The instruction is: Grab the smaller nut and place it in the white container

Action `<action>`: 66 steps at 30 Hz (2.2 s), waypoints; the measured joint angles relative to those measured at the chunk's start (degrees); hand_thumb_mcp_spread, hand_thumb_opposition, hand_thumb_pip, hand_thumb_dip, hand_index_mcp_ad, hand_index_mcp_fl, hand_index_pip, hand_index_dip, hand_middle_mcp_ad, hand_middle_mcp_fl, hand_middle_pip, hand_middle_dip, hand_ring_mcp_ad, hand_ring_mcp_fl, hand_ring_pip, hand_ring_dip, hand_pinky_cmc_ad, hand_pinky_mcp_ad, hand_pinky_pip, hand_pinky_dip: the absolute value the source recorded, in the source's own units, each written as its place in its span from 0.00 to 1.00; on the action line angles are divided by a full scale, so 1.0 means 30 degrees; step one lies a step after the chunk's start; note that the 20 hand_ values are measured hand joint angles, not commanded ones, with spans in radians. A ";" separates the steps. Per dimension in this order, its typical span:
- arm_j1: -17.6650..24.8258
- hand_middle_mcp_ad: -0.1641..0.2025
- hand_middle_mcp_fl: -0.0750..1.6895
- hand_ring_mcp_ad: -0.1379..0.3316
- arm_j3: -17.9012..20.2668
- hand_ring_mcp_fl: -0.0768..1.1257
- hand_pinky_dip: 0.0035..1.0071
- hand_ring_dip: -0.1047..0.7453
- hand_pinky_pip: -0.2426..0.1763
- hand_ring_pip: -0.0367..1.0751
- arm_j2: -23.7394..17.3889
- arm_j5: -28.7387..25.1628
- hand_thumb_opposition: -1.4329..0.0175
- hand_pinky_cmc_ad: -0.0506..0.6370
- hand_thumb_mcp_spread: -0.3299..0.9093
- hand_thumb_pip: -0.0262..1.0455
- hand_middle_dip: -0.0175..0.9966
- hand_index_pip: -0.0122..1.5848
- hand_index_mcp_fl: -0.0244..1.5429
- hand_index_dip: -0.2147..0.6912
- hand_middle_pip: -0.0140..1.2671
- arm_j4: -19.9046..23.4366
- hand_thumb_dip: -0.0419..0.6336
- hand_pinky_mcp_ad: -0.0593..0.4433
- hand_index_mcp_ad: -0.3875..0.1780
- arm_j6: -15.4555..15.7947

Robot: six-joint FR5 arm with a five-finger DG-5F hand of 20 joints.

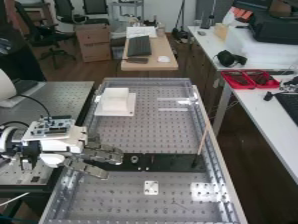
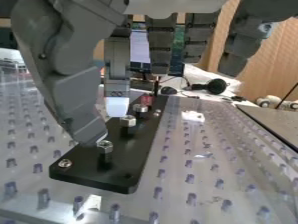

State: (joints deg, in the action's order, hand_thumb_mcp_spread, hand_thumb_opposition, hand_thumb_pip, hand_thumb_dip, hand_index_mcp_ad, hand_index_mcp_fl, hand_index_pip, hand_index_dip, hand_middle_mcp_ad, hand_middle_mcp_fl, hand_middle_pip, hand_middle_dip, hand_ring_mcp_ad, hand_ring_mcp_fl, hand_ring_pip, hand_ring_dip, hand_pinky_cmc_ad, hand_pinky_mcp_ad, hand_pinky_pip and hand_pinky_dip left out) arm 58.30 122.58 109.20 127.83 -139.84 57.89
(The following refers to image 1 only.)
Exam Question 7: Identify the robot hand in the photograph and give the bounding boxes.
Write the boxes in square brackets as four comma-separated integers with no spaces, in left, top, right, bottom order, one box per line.
[21,114,125,181]

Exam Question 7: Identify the small white box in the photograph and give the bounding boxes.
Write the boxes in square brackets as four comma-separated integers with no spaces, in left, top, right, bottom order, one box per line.
[93,87,137,118]

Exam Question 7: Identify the small square metal plate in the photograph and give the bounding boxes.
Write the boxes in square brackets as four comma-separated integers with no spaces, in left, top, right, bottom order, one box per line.
[142,180,159,195]

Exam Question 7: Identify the black plate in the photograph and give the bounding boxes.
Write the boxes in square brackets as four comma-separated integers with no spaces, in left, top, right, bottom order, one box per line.
[117,153,210,173]

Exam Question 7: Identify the cardboard box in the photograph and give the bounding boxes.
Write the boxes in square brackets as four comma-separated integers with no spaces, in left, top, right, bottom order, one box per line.
[73,23,113,64]

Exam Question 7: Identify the black office chair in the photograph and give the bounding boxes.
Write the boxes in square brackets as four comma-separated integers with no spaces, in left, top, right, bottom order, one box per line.
[51,0,110,25]
[14,1,77,70]

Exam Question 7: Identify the thin stick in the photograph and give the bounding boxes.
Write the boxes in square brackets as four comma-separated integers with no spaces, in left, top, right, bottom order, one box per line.
[190,114,211,168]

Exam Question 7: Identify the black keyboard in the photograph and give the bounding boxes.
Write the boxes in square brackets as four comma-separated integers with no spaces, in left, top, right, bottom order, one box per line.
[274,92,298,126]
[126,34,152,57]

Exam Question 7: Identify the clear box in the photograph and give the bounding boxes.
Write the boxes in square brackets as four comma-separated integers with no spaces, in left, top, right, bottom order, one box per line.
[38,77,250,224]

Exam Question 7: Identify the wooden desk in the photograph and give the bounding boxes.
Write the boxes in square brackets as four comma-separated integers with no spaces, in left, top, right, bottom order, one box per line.
[119,31,179,72]

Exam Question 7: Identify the red tray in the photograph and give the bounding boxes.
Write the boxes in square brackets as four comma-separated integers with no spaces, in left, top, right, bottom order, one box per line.
[219,69,256,90]
[244,69,282,89]

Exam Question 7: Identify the black headphones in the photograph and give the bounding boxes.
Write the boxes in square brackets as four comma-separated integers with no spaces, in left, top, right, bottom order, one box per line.
[215,49,248,67]

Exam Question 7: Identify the white desk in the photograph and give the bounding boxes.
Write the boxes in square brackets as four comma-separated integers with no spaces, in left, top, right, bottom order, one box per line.
[187,24,298,80]
[211,74,298,185]

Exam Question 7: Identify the black case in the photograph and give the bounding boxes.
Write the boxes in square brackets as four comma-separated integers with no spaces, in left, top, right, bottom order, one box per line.
[246,9,298,45]

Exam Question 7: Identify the black cable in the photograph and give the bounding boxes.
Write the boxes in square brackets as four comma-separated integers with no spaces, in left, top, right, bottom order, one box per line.
[7,94,50,118]

